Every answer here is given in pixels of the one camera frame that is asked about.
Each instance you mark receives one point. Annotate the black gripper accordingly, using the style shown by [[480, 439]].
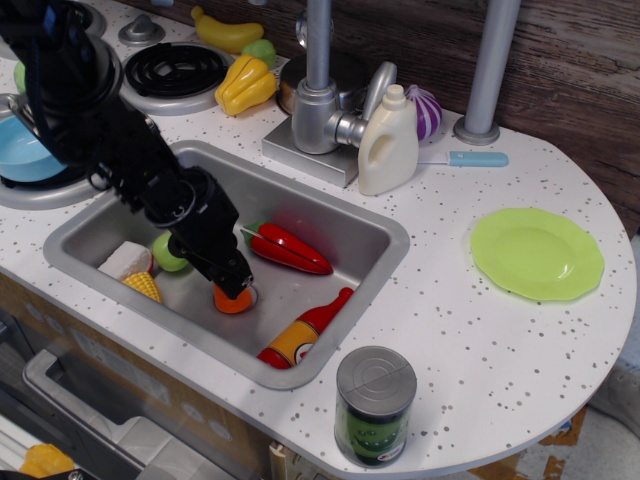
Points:
[[195, 209]]

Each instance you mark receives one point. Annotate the orange toy carrot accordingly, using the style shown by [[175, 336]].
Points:
[[227, 305]]

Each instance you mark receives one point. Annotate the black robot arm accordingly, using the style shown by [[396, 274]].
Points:
[[73, 82]]

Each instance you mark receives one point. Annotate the light green plastic plate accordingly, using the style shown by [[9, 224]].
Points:
[[537, 254]]

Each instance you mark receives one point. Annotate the red toy chili pepper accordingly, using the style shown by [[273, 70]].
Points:
[[278, 245]]

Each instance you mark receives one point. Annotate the green toy apple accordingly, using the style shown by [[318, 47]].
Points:
[[164, 258]]

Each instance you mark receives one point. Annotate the red toy ketchup bottle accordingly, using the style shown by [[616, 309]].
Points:
[[293, 343]]

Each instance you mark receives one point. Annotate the grey metal sink basin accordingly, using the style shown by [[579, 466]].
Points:
[[363, 248]]

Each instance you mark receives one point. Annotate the yellow toy corn cob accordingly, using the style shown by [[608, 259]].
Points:
[[144, 283]]

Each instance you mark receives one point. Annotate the white toy mushroom piece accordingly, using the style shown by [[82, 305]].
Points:
[[128, 259]]

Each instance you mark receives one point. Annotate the silver toy faucet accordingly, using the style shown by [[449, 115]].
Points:
[[319, 138]]

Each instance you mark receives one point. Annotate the grey green toy can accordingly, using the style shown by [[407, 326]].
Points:
[[375, 390]]

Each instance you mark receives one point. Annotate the yellow toy bell pepper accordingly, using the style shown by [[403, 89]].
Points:
[[248, 83]]

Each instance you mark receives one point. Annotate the cream toy detergent bottle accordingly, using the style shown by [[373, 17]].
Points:
[[388, 152]]

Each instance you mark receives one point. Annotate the black coil burner middle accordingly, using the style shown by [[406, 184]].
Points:
[[174, 78]]

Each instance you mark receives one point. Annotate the black coil burner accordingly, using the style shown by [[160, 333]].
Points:
[[92, 21], [69, 187], [174, 78]]

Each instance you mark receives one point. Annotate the silver toy pot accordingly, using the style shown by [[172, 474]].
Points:
[[348, 72]]

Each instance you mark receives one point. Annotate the black coil burner front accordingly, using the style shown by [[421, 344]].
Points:
[[69, 187]]

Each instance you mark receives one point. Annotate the small green toy vegetable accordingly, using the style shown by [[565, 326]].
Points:
[[262, 49]]

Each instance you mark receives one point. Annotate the blue toy bowl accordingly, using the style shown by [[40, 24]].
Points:
[[23, 158]]

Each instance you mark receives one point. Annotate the yellow toy banana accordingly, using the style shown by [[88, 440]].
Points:
[[231, 38]]

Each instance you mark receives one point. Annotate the purple toy onion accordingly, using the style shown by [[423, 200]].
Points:
[[428, 111]]

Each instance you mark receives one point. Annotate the silver stove knob top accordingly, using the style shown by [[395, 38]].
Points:
[[141, 32]]

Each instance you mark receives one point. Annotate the silver stove knob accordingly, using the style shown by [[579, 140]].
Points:
[[141, 32], [11, 105]]

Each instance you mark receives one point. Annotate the silver stove knob left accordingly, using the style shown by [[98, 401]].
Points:
[[11, 105]]

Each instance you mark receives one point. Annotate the black coil burner rear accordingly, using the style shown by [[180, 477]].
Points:
[[92, 21]]

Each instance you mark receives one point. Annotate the green toy cabbage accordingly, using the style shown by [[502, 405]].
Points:
[[19, 75]]

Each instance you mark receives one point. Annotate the grey oven door handle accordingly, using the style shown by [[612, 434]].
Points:
[[135, 448]]

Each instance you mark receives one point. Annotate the blue handled toy knife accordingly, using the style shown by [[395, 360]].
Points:
[[464, 159]]

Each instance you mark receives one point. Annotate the yellow object with black cable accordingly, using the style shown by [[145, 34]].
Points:
[[45, 461]]

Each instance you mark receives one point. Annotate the grey support post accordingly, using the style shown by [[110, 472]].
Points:
[[478, 126]]

